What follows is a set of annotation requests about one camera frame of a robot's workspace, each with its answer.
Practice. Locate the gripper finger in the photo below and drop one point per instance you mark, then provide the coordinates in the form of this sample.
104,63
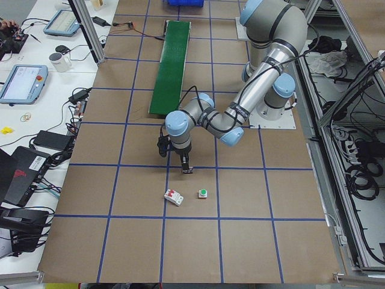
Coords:
186,168

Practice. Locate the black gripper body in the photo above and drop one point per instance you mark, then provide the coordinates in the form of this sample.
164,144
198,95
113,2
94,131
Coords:
183,152

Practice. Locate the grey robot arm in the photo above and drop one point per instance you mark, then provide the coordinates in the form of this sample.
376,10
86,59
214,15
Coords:
277,33

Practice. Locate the green push button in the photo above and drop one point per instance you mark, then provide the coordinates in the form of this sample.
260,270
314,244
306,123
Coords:
202,194

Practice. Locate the white red circuit breaker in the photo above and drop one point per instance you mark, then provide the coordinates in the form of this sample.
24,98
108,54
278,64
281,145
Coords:
174,197

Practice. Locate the green conveyor belt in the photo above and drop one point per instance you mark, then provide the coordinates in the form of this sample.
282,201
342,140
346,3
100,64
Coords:
169,80

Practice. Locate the black adapter brick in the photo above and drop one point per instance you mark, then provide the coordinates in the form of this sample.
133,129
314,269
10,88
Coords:
53,140

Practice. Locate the white mug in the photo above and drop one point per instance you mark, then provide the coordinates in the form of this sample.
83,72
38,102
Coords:
60,62

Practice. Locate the black power adapter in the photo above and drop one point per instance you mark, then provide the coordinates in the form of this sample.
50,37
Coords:
99,21

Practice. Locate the blue plastic bin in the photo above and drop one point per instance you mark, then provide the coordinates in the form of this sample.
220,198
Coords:
190,3

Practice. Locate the black laptop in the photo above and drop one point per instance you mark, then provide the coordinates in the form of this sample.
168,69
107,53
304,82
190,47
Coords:
19,171

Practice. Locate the blue teach pendant near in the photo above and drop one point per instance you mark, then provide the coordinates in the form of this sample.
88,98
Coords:
24,84

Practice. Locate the blue teach pendant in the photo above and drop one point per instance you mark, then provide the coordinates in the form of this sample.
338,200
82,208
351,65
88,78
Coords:
63,23
24,84

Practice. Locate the blue teach pendant far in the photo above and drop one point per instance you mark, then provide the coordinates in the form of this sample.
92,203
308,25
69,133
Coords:
63,23

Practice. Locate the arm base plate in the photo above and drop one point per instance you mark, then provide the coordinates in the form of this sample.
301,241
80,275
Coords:
240,30
265,117

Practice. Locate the aluminium frame post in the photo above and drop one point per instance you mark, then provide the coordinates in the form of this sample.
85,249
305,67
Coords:
83,17

